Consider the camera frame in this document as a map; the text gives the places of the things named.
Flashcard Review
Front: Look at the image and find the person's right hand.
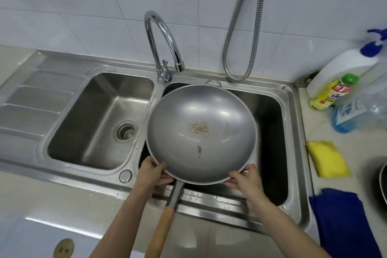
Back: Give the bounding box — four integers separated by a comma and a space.
224, 164, 267, 207

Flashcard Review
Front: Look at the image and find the person's left hand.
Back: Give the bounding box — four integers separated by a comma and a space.
137, 156, 175, 191

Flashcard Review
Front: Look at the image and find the steel wok with wooden handle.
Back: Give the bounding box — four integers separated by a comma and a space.
145, 79, 259, 258

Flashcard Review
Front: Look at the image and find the person's right forearm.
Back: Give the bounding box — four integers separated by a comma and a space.
246, 193, 328, 258

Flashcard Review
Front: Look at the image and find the person's left forearm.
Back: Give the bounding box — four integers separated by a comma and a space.
87, 178, 153, 258

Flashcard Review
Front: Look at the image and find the metal sink drain strainer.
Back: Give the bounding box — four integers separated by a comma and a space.
113, 121, 139, 142

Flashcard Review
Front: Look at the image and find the stainless steel double sink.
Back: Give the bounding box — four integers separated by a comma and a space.
0, 49, 313, 235

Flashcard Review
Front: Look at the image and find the yellow sponge cloth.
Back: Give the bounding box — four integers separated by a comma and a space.
306, 139, 351, 178

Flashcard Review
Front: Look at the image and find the yellow bottle with green cap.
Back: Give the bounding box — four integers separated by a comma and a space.
309, 73, 360, 112

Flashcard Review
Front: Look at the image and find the blue cloth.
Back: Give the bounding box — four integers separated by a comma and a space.
309, 188, 383, 258

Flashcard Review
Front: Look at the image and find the round brass fitting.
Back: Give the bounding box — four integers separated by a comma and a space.
53, 238, 75, 258

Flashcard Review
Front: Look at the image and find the chrome gooseneck faucet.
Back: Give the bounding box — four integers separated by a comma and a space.
144, 10, 185, 85

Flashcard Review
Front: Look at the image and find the clear bottle with blue liquid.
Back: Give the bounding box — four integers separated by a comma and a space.
331, 71, 387, 134

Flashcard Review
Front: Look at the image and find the white bottle with blue pump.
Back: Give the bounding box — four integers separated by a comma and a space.
307, 28, 387, 100

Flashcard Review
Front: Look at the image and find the black pan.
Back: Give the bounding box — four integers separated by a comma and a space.
378, 162, 387, 204

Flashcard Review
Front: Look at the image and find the flexible metal spray hose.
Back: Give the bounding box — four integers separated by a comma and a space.
223, 0, 271, 82

